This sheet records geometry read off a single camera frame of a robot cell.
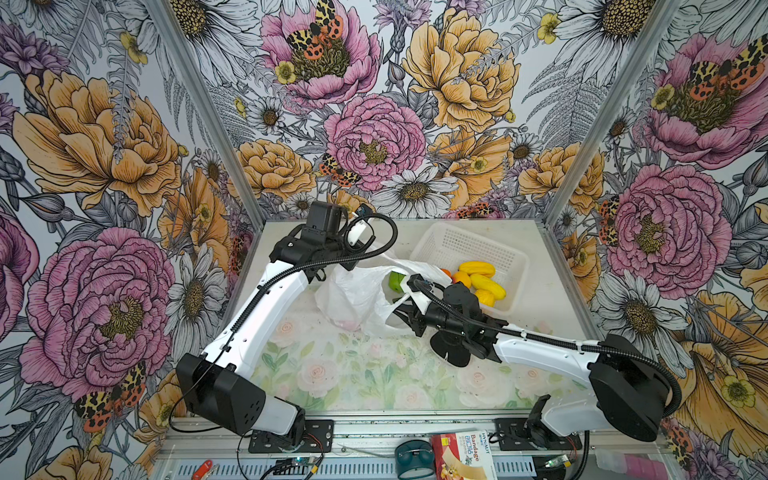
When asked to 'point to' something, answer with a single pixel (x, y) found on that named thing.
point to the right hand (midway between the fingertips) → (395, 312)
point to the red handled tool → (202, 469)
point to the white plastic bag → (370, 298)
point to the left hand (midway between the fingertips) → (353, 252)
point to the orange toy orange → (446, 271)
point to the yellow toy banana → (477, 267)
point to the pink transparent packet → (635, 466)
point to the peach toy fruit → (462, 277)
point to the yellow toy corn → (487, 285)
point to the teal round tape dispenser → (415, 459)
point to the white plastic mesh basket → (446, 247)
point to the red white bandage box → (463, 456)
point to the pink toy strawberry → (348, 324)
